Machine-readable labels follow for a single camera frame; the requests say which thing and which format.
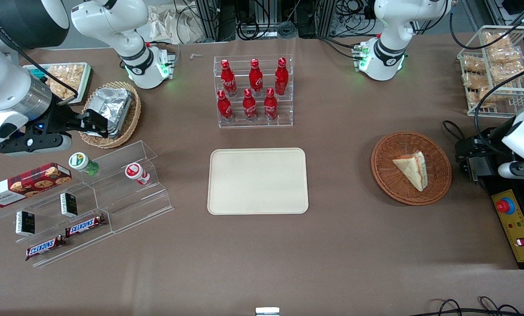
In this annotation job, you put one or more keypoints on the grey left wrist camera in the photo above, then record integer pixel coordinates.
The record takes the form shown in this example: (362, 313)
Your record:
(518, 169)

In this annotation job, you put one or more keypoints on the red cola bottle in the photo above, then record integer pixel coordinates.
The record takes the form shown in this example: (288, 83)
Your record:
(224, 107)
(256, 79)
(228, 81)
(249, 106)
(281, 78)
(270, 105)

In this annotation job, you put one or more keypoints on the red tartan cookie box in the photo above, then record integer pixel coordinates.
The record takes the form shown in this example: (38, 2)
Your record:
(25, 184)

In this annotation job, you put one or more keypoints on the red emergency stop button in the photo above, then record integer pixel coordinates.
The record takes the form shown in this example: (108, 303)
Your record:
(505, 205)

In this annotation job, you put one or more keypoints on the light wicker basket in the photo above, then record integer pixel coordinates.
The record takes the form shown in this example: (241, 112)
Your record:
(130, 120)

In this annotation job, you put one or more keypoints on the small clear plastic scrap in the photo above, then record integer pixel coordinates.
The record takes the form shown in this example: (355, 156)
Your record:
(196, 55)

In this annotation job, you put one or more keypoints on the bagged fried snack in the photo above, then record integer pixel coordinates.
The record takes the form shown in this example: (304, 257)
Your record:
(495, 40)
(505, 73)
(486, 94)
(505, 55)
(472, 80)
(473, 64)

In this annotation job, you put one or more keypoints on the green capped drink bottle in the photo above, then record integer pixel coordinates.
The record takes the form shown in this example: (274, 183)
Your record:
(81, 162)

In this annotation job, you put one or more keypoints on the aluminium frame rack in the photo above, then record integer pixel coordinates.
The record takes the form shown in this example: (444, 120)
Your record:
(216, 19)

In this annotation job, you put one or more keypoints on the crumpled beige paper bag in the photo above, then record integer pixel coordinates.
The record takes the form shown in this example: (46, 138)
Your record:
(174, 24)

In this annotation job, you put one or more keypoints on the snickers chocolate bar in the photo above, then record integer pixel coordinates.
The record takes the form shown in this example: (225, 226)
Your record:
(46, 247)
(85, 225)

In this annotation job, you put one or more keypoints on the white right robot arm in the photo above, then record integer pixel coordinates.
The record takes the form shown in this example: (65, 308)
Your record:
(7, 94)

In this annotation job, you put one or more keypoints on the brown wicker basket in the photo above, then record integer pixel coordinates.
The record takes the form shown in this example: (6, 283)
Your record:
(387, 175)

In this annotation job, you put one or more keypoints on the small black white box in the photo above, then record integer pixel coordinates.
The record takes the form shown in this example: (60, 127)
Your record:
(25, 223)
(69, 205)

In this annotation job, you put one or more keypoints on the red capped drink bottle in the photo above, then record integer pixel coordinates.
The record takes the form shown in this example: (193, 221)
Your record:
(135, 172)

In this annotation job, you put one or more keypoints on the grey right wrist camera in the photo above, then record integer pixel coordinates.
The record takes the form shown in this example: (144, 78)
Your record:
(29, 142)

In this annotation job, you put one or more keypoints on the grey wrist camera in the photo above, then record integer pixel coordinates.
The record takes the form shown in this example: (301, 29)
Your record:
(29, 142)
(518, 169)

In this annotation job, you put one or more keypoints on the beige plastic tray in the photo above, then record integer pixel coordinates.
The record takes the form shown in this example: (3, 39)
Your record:
(257, 182)

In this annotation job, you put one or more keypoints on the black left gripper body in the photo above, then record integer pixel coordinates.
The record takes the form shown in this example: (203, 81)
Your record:
(486, 144)

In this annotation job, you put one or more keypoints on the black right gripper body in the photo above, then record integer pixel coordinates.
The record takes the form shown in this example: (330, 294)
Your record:
(61, 119)

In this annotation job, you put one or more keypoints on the clear acrylic bottle rack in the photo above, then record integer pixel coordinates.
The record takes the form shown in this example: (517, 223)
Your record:
(253, 123)

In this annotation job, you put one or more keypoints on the clear acrylic stepped shelf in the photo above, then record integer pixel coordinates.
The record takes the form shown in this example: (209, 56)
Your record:
(126, 206)

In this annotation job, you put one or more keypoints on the triangular sandwich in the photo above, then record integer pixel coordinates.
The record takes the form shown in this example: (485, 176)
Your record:
(413, 171)

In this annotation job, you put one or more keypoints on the stacked aluminium foil trays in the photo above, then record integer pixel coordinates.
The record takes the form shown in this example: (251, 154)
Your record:
(110, 103)

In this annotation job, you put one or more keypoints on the tray of packed snacks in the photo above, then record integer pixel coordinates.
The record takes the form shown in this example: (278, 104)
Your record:
(66, 77)

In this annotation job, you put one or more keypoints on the black appliance with yellow panel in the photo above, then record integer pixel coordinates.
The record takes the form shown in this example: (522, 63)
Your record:
(518, 228)

